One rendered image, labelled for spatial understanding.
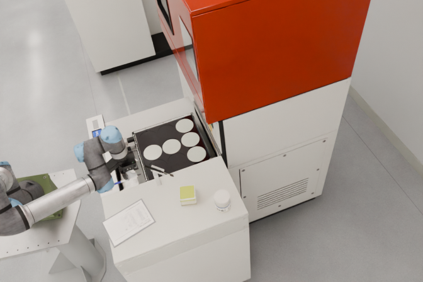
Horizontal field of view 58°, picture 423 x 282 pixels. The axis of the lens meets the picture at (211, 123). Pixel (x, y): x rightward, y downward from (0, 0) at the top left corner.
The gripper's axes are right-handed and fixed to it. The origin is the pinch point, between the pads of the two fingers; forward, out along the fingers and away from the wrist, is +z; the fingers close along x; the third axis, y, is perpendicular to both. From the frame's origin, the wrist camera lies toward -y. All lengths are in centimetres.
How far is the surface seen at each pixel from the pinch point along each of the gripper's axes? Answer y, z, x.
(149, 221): 3.7, 7.8, -21.5
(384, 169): 175, 105, -2
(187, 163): 30.7, 15.6, 6.0
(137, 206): 0.5, 8.2, -11.8
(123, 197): -4.6, 8.8, -4.2
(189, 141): 36.3, 16.1, 18.9
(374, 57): 197, 54, 62
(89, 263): -45, 86, 6
